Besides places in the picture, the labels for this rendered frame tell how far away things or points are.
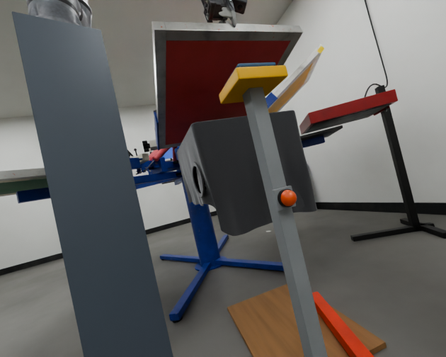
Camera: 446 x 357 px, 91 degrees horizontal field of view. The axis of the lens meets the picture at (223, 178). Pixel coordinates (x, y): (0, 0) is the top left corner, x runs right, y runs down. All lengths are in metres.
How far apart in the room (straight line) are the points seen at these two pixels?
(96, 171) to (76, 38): 0.34
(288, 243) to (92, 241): 0.46
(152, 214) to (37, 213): 2.20
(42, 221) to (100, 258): 5.17
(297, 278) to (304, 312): 0.08
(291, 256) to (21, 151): 5.79
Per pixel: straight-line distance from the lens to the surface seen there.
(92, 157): 0.62
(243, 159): 0.82
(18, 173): 1.35
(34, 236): 5.84
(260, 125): 0.54
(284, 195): 0.51
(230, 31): 0.93
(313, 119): 1.87
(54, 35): 0.75
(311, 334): 0.66
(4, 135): 6.20
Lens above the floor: 0.71
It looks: 2 degrees up
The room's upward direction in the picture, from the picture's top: 13 degrees counter-clockwise
